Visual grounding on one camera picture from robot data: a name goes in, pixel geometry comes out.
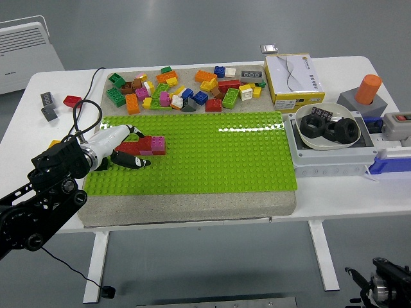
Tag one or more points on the small grey brick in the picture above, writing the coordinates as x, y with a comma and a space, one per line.
49, 114

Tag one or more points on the grey sloped brick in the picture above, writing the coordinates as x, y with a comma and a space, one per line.
188, 105

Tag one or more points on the grey switch box red button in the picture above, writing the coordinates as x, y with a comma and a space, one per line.
395, 126

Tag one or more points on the yellow white cardboard box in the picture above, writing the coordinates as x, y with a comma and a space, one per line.
292, 77

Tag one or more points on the dark circuit board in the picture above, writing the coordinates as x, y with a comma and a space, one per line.
321, 114

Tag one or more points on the blue plastic fixture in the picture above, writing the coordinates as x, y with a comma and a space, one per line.
390, 165

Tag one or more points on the red sloped brick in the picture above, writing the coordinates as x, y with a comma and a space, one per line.
72, 101

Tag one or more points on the pink yellow brick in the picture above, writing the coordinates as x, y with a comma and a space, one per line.
140, 77

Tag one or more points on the small yellow brick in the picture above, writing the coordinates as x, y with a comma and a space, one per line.
147, 102
54, 143

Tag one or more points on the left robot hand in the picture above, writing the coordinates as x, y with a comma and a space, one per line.
106, 141

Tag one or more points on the green studded baseplate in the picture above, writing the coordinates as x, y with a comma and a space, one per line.
208, 154

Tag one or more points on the pink square brick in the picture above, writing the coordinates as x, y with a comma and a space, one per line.
158, 143

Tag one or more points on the blue brick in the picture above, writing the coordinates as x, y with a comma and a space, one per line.
200, 97
187, 93
219, 71

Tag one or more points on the grey junction box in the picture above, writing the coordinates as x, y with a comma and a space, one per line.
321, 160

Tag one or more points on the grey block with hole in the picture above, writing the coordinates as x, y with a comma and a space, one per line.
348, 101

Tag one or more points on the dark green brick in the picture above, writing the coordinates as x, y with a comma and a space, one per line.
116, 80

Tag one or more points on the grey-brown mat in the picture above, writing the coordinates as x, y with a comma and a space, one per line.
192, 205

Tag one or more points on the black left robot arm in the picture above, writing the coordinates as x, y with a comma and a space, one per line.
41, 192

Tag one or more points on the black sloped brick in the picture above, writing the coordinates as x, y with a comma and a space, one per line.
103, 167

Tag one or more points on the small red square brick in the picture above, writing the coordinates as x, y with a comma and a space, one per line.
145, 143

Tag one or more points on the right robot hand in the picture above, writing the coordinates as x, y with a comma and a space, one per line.
364, 288

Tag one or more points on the orange cylinder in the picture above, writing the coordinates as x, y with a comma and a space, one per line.
367, 90

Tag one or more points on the white bowl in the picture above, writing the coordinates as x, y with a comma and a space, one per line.
318, 145

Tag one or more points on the white heater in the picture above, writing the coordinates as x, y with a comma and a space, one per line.
25, 57

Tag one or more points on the dark blue clamp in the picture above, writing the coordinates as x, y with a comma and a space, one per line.
372, 124

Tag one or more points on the long grey brick with holes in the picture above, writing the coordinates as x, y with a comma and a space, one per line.
251, 76

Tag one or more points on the flat lime brick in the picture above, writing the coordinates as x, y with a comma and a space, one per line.
155, 106

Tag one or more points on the white yellow brick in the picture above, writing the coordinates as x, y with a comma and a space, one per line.
148, 86

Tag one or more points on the white orange brick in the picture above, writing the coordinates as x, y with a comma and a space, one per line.
177, 102

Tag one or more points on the white rail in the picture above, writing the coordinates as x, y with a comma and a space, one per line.
385, 141

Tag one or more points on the black hex nut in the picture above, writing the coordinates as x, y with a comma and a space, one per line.
308, 132
340, 131
328, 134

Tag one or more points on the small pink brick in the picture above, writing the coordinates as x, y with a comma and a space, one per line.
146, 153

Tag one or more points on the small silver packet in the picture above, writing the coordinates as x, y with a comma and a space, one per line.
268, 48

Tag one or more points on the brown brick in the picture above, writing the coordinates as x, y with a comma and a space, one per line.
217, 92
137, 83
126, 87

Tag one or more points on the white table leg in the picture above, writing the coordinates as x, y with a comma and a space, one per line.
96, 266
324, 256

